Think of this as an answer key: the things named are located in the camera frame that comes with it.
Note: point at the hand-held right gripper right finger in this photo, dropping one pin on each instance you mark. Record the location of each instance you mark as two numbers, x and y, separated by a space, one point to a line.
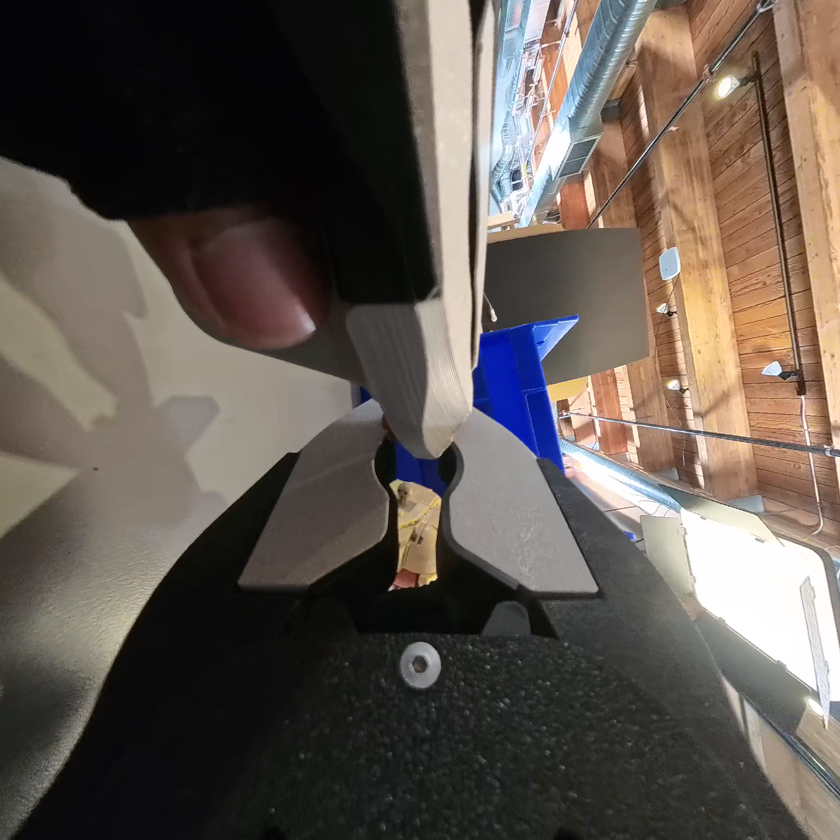
519 512

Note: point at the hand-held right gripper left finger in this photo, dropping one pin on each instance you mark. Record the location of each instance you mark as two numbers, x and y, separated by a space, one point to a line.
315 519

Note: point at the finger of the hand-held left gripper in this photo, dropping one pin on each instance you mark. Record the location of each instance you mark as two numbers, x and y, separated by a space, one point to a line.
407 355
446 145

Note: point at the tan brown brick toy figure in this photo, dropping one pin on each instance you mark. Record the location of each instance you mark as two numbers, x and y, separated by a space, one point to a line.
418 538

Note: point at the grey desk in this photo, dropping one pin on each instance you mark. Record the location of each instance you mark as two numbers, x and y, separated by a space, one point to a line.
92 460

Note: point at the person's left hand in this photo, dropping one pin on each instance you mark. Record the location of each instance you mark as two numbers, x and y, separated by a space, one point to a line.
243 276

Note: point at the black board with wooden edge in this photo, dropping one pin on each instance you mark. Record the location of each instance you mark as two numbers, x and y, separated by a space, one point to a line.
565 302

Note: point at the studio light panel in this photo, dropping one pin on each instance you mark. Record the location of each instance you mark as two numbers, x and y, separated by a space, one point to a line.
761 591

